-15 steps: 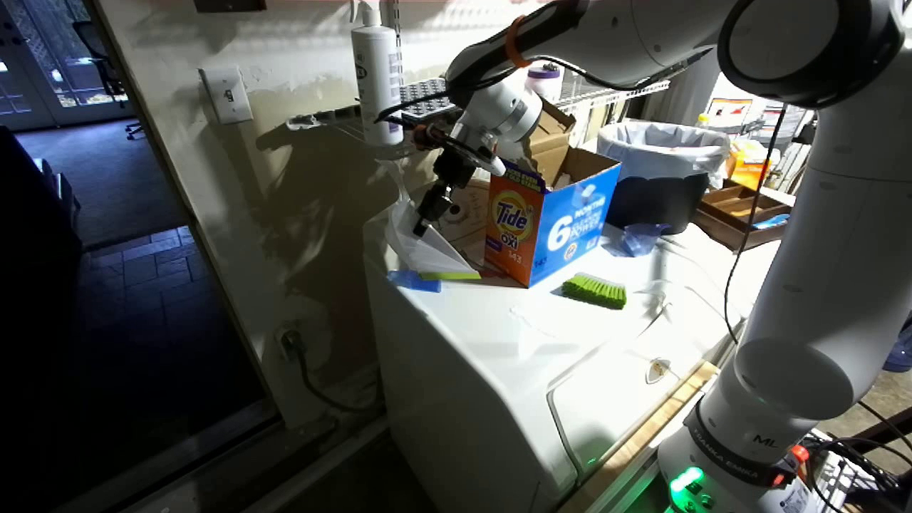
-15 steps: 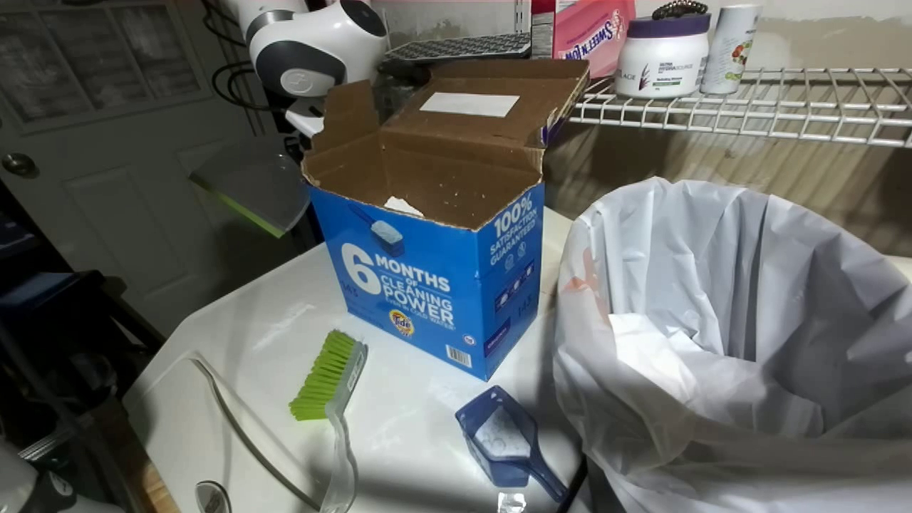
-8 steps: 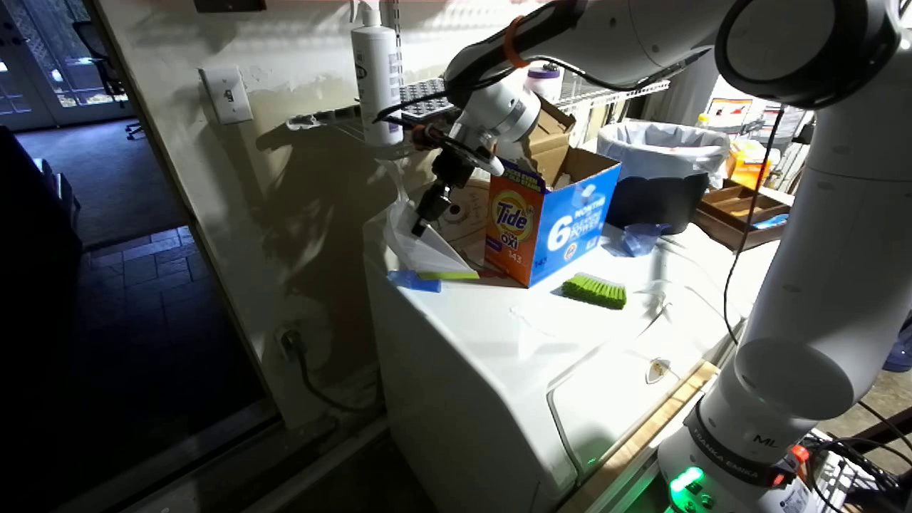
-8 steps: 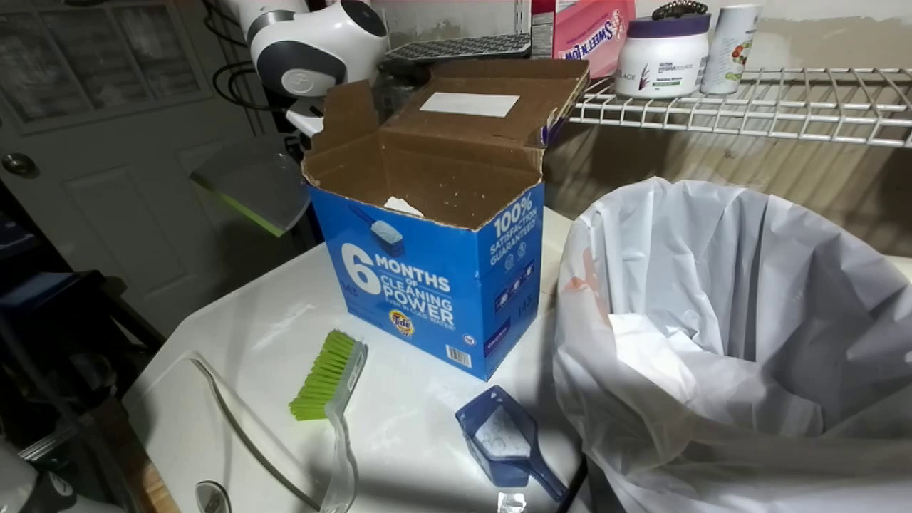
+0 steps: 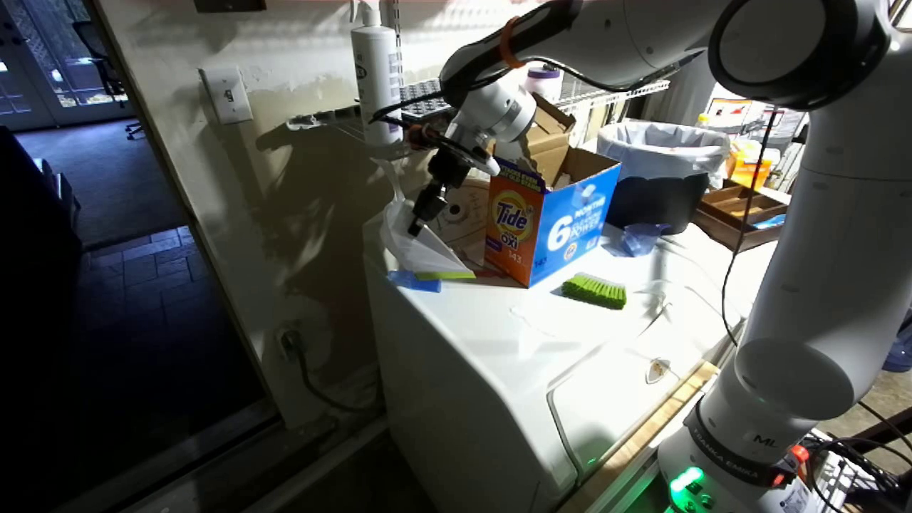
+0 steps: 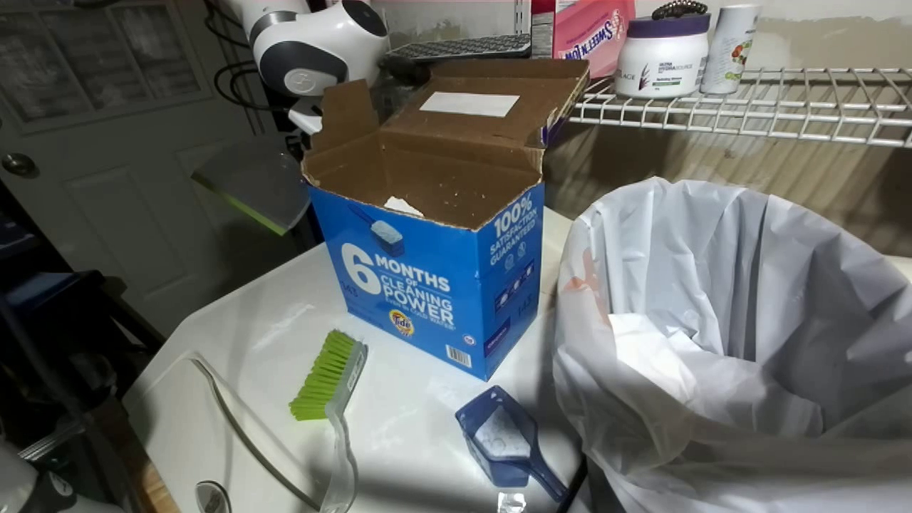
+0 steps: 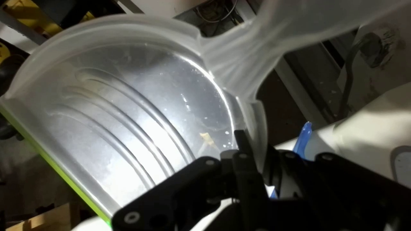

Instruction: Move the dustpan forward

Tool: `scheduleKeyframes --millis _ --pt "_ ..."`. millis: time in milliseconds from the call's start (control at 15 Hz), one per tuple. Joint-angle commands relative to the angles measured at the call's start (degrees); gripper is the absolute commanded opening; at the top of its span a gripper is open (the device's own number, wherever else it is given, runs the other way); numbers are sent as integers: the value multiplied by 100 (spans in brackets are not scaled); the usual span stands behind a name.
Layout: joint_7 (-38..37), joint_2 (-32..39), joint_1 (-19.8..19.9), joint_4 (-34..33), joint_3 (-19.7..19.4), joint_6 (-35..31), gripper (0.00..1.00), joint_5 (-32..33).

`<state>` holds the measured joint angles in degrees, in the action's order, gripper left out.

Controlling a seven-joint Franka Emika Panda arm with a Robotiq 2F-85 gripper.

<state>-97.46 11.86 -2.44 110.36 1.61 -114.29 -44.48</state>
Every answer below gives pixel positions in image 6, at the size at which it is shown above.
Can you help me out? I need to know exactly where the Tide detergent cardboard box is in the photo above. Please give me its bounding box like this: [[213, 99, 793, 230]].
[[299, 56, 594, 381]]

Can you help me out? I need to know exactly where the blue plastic scoop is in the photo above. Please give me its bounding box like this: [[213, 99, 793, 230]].
[[452, 381, 572, 505]]

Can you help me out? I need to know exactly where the white washing machine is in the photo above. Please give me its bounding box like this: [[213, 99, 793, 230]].
[[123, 206, 595, 513]]

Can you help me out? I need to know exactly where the pink box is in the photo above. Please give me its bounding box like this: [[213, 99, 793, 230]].
[[528, 0, 639, 83]]

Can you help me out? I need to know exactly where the dark plastic bin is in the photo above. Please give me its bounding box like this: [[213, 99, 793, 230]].
[[548, 174, 912, 513]]

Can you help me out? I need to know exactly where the white jar purple lid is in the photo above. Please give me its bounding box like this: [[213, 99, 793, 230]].
[[612, 10, 712, 99]]

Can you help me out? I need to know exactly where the grey panelled door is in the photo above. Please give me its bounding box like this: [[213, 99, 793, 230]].
[[0, 0, 294, 335]]

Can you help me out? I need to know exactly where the round door knob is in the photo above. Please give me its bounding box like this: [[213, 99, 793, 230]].
[[0, 149, 44, 183]]

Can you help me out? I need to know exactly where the green bristle clear-handled brush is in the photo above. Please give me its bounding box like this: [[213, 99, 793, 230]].
[[284, 328, 370, 513]]

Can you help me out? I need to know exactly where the white wire shelf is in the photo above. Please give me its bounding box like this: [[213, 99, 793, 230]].
[[568, 63, 912, 150]]

